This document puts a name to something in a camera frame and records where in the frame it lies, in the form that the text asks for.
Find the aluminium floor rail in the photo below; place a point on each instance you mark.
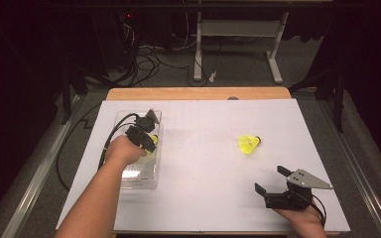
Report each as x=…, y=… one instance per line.
x=36, y=178
x=360, y=185

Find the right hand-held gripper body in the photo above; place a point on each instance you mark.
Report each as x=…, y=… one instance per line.
x=291, y=200

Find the clear plastic box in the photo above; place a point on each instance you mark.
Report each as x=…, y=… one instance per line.
x=142, y=175

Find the white table cover sheet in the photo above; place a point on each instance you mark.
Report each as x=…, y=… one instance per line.
x=205, y=172

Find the white metal stand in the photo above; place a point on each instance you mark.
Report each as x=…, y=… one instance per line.
x=238, y=28

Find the black metal stand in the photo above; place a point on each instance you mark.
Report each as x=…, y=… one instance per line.
x=71, y=89
x=339, y=99

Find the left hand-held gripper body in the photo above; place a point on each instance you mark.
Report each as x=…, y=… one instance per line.
x=144, y=124

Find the dark computer tower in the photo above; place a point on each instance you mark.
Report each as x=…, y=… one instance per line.
x=129, y=39

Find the person's right hand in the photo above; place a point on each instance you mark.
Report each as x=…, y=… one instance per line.
x=302, y=218

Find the person's left hand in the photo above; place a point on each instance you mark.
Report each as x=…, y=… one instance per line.
x=125, y=152

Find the yellow plastic shuttlecock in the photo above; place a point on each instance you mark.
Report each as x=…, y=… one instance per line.
x=248, y=144
x=149, y=151

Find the small white floor object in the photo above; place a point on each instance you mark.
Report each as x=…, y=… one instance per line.
x=213, y=77

